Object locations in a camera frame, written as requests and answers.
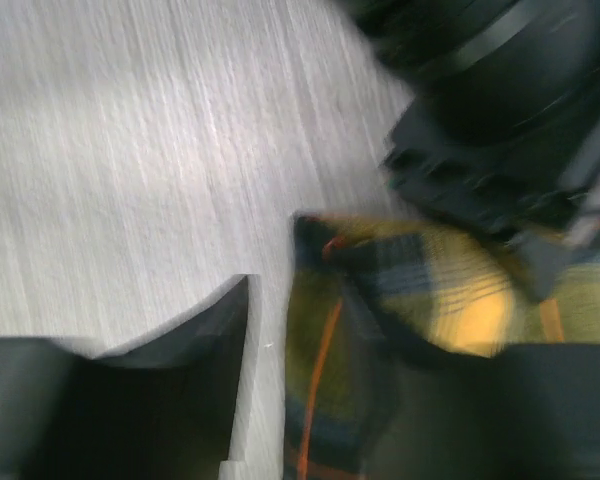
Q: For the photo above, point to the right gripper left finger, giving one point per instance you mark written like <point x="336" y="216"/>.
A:
<point x="160" y="408"/>

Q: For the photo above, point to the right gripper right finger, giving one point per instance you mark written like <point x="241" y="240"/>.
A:
<point x="530" y="412"/>

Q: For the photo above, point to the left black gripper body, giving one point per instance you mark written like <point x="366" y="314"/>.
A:
<point x="527" y="199"/>

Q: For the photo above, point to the yellow plaid long sleeve shirt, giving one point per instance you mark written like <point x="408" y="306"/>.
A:
<point x="436" y="280"/>

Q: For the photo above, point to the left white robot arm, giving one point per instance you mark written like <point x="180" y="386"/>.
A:
<point x="502" y="137"/>

